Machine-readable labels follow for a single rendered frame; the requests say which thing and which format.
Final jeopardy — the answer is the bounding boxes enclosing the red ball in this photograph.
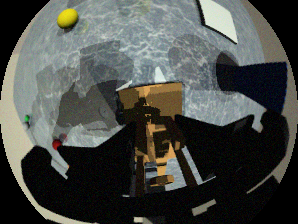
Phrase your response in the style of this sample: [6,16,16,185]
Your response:
[52,139,61,151]

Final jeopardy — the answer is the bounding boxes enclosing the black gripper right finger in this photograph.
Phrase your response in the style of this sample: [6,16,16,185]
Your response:
[174,113,254,183]

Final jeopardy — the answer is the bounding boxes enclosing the yellow ball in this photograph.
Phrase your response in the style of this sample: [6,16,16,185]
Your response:
[56,8,78,30]

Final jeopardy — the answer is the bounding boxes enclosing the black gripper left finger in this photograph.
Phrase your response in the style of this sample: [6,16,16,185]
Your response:
[57,121,136,196]

